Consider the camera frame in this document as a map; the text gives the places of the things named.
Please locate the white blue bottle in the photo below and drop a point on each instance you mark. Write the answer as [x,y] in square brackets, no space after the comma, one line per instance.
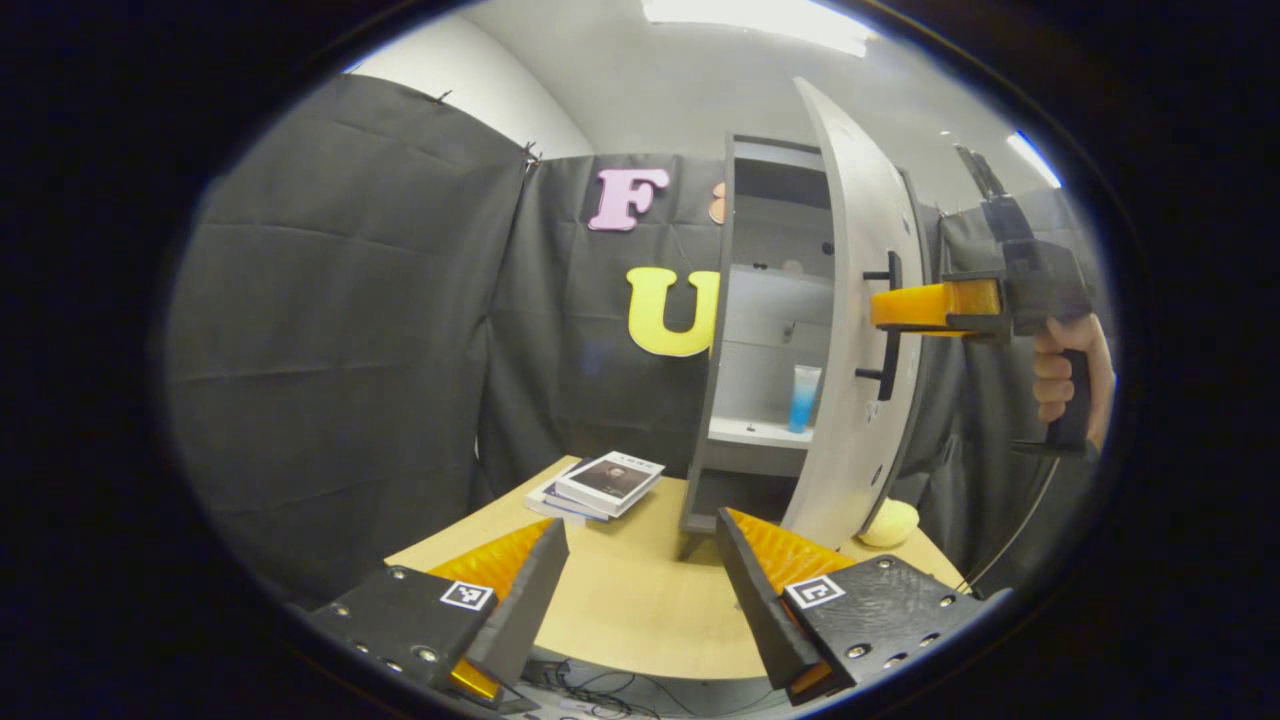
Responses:
[803,400]

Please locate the yellow plush ball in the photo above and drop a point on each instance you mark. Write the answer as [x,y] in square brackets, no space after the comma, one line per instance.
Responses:
[890,523]

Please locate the black backdrop cloth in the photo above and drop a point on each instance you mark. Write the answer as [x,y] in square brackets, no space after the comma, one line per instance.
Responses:
[330,330]

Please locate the wide ceiling light panel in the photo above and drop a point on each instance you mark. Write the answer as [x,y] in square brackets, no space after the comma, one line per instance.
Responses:
[770,20]

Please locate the white book dark cover photo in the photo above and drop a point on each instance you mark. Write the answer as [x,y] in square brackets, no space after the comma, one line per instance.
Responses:
[612,478]

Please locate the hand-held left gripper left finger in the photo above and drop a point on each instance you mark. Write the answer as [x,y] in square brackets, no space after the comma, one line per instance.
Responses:
[530,600]

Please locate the grey cabinet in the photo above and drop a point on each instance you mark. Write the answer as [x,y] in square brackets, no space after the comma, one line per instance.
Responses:
[722,300]

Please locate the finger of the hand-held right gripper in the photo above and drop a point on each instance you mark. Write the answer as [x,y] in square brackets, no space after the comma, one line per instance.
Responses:
[930,305]

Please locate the narrow ceiling light strip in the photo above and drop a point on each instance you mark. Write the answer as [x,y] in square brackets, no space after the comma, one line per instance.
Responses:
[1035,160]

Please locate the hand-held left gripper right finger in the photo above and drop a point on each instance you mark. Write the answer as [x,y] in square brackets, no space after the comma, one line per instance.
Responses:
[760,600]

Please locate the white paperback book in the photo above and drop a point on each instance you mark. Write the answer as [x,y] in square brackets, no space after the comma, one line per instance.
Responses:
[540,502]
[575,505]

